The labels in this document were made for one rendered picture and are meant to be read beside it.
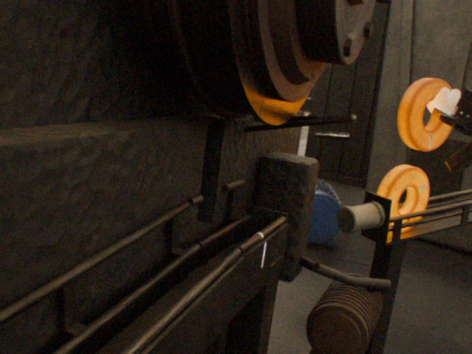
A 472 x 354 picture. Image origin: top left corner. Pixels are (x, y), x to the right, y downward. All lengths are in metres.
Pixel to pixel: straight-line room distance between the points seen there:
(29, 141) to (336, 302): 0.73
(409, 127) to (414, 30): 2.38
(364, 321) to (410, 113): 0.43
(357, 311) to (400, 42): 2.64
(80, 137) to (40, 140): 0.05
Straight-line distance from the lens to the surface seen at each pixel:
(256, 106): 0.64
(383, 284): 1.11
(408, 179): 1.19
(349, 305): 1.04
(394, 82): 3.48
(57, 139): 0.49
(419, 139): 1.15
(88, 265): 0.55
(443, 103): 1.14
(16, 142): 0.46
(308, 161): 0.95
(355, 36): 0.74
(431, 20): 3.45
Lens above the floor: 0.95
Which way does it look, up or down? 12 degrees down
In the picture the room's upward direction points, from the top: 7 degrees clockwise
